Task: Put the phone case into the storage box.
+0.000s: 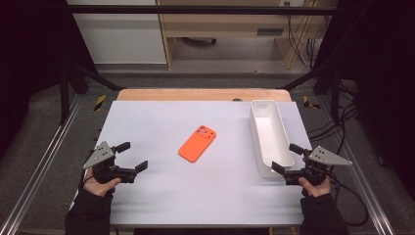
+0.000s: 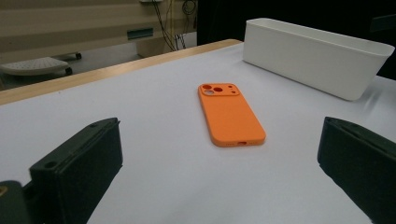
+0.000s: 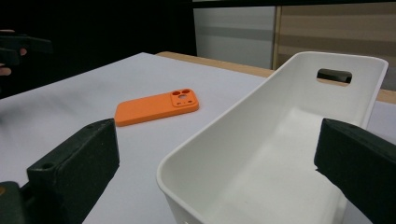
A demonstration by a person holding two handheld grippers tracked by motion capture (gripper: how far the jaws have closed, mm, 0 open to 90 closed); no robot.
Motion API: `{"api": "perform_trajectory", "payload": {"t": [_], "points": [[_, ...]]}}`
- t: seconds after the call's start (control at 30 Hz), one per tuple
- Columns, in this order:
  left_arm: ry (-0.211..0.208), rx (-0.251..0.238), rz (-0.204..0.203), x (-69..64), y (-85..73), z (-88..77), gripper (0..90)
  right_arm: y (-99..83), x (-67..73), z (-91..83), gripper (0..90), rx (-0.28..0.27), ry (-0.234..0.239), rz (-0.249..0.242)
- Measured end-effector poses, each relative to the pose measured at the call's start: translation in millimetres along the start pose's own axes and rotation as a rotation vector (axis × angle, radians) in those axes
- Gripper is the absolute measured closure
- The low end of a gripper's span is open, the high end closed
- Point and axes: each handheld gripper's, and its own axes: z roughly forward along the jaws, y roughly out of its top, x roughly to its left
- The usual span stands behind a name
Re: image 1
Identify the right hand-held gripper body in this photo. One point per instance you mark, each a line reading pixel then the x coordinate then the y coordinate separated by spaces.
pixel 323 157

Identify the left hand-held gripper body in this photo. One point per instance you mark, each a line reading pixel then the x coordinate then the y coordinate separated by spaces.
pixel 99 156

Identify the orange phone case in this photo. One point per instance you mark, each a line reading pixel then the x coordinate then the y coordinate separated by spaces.
pixel 197 144

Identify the person's left hand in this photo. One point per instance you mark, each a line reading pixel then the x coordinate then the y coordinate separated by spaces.
pixel 98 188

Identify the person's right hand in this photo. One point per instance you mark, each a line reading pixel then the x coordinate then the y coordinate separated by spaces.
pixel 314 190

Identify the white table board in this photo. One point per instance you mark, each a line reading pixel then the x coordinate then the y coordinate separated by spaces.
pixel 163 182

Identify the white plastic bin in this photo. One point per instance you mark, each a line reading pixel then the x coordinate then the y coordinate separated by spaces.
pixel 270 137

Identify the yellow black tape marker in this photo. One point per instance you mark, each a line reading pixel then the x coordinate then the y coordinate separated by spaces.
pixel 100 102
pixel 308 103

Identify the black curtain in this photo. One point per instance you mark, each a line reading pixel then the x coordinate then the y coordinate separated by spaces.
pixel 29 58
pixel 381 81

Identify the white cabinet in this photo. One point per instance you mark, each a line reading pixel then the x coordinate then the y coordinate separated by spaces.
pixel 120 36

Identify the black chair base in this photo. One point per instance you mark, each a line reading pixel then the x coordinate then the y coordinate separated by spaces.
pixel 199 41

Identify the wooden desk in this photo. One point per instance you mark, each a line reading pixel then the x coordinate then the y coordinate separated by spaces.
pixel 225 24

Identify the aluminium rail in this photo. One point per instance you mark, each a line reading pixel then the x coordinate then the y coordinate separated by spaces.
pixel 362 182
pixel 42 163

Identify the black frame strut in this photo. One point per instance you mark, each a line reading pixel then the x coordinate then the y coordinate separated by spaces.
pixel 310 76
pixel 94 77

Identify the black frame crossbar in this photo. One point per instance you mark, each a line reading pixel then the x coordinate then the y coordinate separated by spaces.
pixel 195 9

